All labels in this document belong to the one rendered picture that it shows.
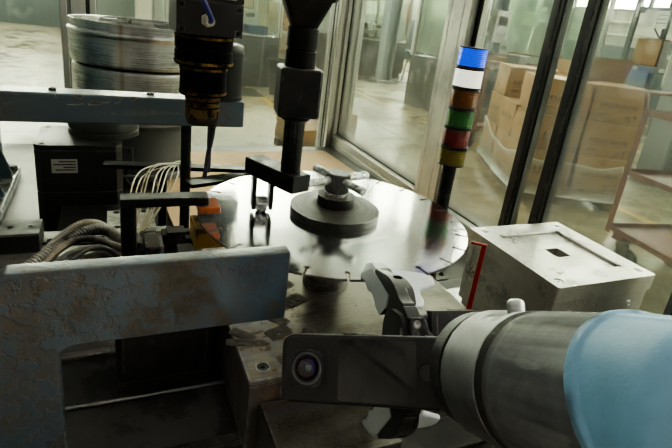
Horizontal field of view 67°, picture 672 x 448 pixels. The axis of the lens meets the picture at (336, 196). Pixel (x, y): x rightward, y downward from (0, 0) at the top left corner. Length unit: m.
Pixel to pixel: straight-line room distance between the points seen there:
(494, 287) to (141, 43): 0.83
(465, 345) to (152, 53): 0.98
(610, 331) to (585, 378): 0.02
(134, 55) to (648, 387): 1.08
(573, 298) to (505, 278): 0.10
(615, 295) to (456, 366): 0.51
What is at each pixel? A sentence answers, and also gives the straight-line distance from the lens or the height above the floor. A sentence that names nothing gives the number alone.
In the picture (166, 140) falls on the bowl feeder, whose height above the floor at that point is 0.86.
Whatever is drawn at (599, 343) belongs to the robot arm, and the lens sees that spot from 0.22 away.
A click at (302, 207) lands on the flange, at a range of 0.61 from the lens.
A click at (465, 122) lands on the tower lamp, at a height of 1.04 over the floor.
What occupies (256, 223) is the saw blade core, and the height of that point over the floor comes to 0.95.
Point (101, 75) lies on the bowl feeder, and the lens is 1.20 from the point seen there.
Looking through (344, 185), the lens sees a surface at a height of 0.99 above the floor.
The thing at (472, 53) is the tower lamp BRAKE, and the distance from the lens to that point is 0.83.
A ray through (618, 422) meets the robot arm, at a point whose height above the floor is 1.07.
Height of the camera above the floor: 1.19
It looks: 20 degrees down
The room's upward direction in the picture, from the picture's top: 7 degrees clockwise
